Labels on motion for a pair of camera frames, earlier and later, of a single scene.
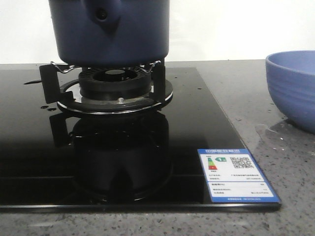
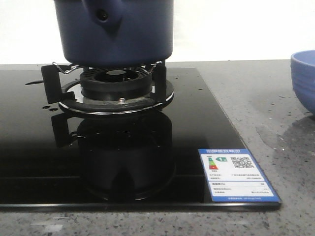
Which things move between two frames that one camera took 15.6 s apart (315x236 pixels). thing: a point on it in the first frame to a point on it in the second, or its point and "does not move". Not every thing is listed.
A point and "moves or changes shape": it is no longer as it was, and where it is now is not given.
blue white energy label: x=234 y=176 does not move
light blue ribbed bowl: x=291 y=78 moves or changes shape
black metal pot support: x=60 y=84 does not move
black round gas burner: x=117 y=83 does not move
